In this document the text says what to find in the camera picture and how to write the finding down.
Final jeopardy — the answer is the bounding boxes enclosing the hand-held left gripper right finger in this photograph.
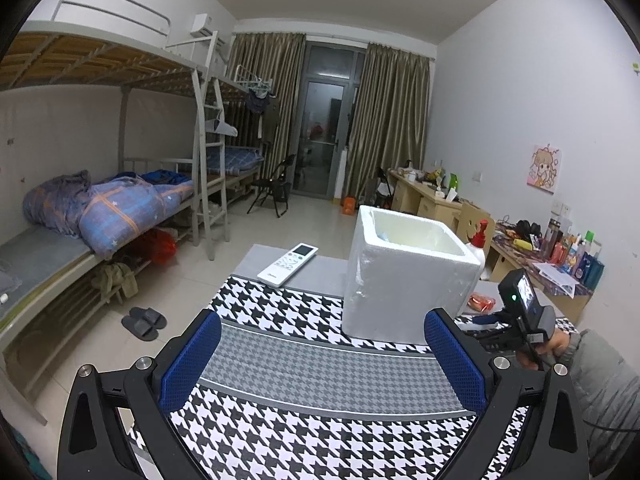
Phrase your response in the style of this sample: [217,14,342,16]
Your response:
[424,308,591,480]

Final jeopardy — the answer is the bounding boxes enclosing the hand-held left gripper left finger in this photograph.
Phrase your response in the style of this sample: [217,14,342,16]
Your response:
[57,309,223,480]

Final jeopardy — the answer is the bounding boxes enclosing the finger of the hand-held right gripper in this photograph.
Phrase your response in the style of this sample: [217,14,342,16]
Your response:
[472,311,509,329]
[460,327,511,354]

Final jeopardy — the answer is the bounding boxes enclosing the white foam box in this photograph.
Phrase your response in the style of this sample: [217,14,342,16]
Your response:
[341,205,487,347]

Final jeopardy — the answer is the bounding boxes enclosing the person's right forearm grey sleeve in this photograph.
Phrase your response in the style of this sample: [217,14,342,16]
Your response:
[562,330,640,480]

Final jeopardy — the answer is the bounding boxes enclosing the person's right hand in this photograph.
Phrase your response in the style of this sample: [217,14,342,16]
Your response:
[516,330,584,373]

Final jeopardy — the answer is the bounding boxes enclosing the wooden desk with patterned top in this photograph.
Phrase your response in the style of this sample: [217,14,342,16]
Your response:
[485,225,593,326]

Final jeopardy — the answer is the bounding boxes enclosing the printed paper sheets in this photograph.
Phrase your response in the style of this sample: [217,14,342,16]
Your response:
[537,261,581,296]

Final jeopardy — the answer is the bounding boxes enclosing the black slipper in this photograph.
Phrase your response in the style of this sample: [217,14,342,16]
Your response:
[131,306,168,331]
[121,315,160,342]

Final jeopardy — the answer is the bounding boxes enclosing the group of toiletry bottles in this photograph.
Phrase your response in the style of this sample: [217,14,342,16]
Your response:
[547,217,606,291]

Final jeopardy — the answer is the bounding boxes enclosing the white pump bottle red nozzle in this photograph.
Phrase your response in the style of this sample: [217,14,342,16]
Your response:
[465,219,493,281]

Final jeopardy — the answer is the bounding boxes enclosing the wooden chair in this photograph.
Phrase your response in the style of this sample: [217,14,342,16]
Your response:
[457,202,496,246]

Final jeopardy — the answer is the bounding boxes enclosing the houndstooth table cloth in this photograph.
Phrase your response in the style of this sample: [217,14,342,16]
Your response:
[127,275,581,480]

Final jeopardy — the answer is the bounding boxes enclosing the olive clothes pile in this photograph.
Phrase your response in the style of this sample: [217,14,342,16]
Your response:
[90,260,140,306]

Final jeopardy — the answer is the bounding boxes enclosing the red bag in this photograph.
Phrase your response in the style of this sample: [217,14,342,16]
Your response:
[132,227,178,266]

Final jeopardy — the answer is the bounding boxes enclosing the wooden desk with drawers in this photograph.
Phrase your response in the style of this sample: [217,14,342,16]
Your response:
[387,169,463,233]

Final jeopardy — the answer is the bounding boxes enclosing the white remote control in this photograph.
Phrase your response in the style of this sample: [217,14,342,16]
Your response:
[256,242,319,288]

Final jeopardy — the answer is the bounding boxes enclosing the blue plaid quilt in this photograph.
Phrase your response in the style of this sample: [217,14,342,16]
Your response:
[80,172,195,257]

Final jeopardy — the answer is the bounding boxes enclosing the blue clothes on bed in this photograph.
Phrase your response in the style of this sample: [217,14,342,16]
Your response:
[140,170,193,187]

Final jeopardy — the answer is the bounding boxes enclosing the black folding chair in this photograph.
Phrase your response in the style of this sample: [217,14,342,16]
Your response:
[246,154,297,219]

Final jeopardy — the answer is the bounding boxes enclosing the purple grey blanket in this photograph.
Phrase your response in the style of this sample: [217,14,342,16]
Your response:
[22,170,93,233]

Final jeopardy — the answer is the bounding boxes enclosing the brown curtain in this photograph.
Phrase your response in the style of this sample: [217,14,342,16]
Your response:
[227,32,307,191]
[345,42,431,201]

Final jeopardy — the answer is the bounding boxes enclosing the white bunk bed ladder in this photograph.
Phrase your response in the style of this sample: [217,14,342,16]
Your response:
[191,30,231,261]

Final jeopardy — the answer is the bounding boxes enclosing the white clothes hanger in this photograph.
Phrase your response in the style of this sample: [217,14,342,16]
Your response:
[202,110,238,137]

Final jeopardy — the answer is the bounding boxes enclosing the glass balcony door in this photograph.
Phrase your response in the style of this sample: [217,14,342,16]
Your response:
[290,40,368,198]

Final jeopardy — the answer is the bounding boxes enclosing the hanging dark clothes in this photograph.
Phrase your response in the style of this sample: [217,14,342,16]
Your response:
[245,87,281,143]

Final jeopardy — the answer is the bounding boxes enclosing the white metal bunk bed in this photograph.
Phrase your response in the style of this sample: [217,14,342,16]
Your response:
[0,0,231,426]

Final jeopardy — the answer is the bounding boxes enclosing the white air conditioner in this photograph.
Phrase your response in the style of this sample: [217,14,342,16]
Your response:
[189,12,216,38]

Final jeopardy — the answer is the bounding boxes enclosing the cartoon wall poster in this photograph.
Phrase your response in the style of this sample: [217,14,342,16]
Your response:
[525,144,565,194]

